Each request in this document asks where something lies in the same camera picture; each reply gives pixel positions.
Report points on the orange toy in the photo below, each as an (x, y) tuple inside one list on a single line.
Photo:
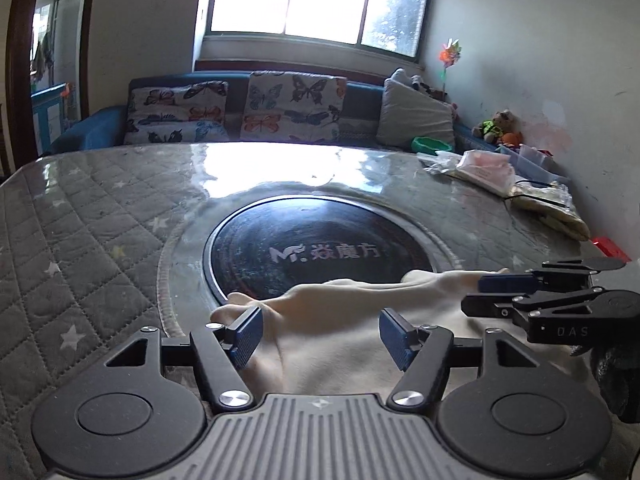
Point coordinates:
[(511, 140)]

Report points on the butterfly print cushion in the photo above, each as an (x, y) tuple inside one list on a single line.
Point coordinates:
[(295, 107), (175, 115)]

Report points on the clear plastic storage box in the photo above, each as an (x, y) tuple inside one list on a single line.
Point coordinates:
[(535, 160)]

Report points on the grey pillow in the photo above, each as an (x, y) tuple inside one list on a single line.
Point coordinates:
[(412, 120)]

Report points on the green bowl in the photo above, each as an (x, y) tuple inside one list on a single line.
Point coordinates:
[(431, 145)]

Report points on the large window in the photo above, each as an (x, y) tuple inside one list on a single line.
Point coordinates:
[(320, 0)]

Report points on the brown teddy bear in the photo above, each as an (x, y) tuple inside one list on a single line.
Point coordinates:
[(495, 125)]

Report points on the blue sofa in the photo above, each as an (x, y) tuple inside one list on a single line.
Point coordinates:
[(90, 125)]

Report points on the red plastic object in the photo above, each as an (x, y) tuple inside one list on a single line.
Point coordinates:
[(612, 250)]

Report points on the pile of light clothes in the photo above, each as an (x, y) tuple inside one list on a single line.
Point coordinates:
[(440, 164)]

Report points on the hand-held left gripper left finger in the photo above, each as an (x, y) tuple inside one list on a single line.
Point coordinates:
[(247, 337)]

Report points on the dark wooden door frame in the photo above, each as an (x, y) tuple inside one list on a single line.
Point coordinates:
[(20, 60)]

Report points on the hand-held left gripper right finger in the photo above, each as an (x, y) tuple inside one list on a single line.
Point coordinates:
[(395, 337)]

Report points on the hanging grey garment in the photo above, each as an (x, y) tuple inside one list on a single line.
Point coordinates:
[(42, 55)]

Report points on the round black induction cooktop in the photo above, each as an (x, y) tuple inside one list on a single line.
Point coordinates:
[(310, 240)]

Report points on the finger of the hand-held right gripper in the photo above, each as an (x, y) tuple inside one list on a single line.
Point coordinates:
[(505, 284), (490, 305)]

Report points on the cream t-shirt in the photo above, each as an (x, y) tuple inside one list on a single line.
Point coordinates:
[(325, 320)]

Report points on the blue and white cabinet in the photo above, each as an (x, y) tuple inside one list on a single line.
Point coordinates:
[(47, 120)]

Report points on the colourful pinwheel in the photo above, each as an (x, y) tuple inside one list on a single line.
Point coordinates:
[(451, 55)]

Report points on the white patterned pillow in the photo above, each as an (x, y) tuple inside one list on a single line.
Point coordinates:
[(415, 82)]

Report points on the pale yellow plastic bag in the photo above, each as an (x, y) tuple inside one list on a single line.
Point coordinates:
[(550, 210)]

